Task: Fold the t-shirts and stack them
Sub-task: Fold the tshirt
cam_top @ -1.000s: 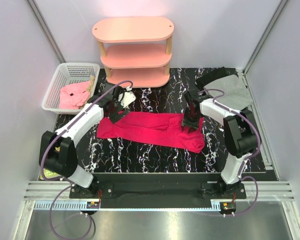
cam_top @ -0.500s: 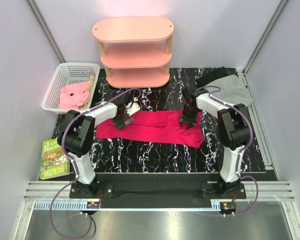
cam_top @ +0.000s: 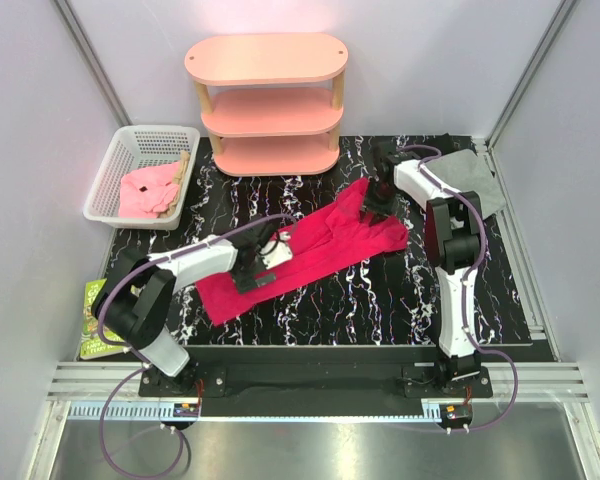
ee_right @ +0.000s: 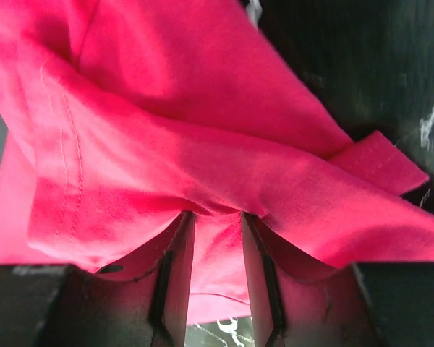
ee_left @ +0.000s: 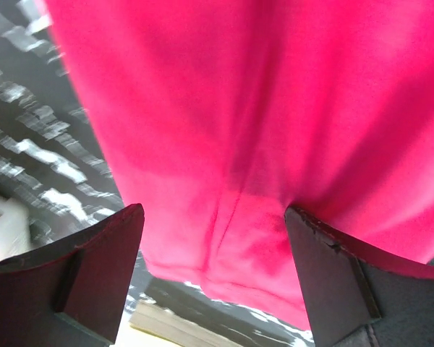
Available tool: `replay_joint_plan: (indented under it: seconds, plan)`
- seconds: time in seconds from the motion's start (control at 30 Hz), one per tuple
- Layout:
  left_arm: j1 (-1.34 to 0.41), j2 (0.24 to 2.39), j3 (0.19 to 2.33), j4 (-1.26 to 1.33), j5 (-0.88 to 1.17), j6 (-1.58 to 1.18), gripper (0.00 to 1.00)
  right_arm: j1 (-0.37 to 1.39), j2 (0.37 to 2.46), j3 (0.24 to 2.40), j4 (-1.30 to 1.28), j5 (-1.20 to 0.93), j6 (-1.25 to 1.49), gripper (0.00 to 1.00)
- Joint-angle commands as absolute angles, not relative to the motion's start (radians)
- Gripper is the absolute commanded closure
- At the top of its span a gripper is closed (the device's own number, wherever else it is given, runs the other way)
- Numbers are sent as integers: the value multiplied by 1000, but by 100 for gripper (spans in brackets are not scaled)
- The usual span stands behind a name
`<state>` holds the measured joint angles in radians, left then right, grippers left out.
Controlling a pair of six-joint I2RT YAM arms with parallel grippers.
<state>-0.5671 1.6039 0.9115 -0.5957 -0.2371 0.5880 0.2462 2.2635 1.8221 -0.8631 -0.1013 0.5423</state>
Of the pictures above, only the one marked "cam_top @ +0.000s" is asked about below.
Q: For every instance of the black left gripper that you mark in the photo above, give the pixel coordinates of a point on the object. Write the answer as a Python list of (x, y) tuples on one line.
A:
[(246, 281)]

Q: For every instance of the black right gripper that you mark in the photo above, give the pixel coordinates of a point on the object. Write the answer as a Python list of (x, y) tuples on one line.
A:
[(379, 211)]

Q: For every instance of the red t-shirt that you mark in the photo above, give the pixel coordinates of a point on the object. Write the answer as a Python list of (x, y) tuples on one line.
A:
[(324, 242)]

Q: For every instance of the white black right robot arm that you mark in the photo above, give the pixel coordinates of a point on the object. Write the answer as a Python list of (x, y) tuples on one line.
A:
[(455, 246)]

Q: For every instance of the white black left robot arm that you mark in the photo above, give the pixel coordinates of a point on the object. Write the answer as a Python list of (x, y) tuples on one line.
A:
[(135, 299)]

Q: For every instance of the grey folded t-shirt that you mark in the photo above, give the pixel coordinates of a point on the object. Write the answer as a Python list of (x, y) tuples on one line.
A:
[(465, 171)]

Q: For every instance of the black folded t-shirt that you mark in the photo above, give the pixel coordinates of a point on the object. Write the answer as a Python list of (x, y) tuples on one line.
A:
[(428, 145)]

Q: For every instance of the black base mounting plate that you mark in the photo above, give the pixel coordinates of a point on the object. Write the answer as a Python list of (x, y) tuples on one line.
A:
[(324, 382)]

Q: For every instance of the light pink cloth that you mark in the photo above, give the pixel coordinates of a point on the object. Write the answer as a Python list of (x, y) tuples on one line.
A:
[(146, 192)]

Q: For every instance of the beige cloth in basket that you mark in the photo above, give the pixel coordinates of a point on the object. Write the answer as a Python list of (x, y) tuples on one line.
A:
[(177, 179)]

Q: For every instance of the pink three-tier shelf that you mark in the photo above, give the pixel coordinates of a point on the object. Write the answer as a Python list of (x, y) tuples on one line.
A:
[(272, 104)]

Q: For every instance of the white plastic basket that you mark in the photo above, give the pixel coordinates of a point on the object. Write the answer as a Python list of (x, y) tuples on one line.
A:
[(136, 147)]

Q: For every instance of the green treehouse book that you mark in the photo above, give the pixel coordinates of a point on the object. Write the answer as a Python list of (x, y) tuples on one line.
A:
[(92, 347)]

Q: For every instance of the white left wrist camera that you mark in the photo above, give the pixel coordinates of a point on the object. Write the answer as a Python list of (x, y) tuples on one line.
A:
[(277, 251)]

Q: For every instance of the aluminium frame rail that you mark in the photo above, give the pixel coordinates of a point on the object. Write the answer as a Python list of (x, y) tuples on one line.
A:
[(111, 391)]

